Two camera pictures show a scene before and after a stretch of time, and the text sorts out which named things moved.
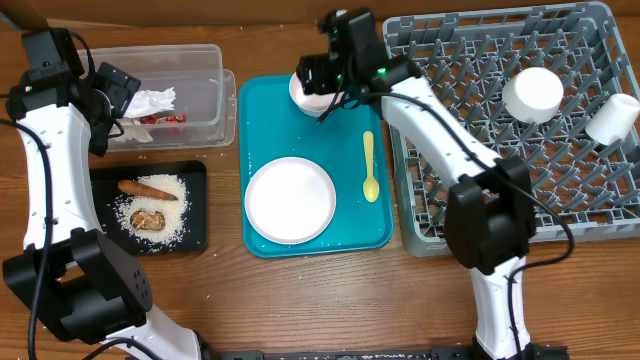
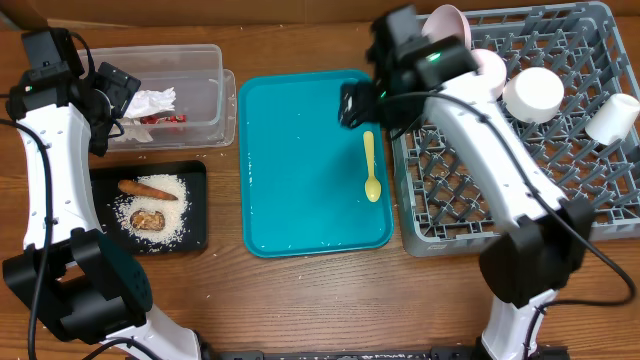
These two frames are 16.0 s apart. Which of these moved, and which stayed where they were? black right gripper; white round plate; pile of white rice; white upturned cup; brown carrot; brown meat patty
Moved: white round plate; black right gripper
Stayed: brown meat patty; pile of white rice; brown carrot; white upturned cup
